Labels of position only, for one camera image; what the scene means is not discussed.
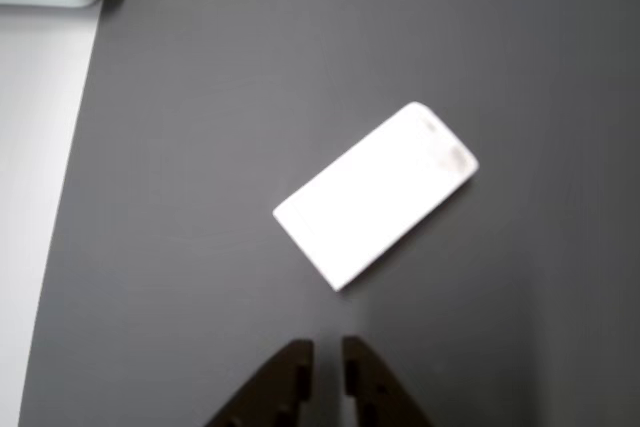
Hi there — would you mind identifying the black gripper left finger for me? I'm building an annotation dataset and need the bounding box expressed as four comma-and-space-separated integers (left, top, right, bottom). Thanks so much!
203, 339, 316, 427

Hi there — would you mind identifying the small white block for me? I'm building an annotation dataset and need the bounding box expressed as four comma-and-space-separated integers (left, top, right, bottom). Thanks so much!
272, 100, 480, 293

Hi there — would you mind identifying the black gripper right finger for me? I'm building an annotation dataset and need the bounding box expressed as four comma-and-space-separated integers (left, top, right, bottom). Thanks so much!
342, 335, 435, 427

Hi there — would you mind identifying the grey desk mat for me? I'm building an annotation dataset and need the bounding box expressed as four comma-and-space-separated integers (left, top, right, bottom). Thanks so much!
17, 0, 640, 427

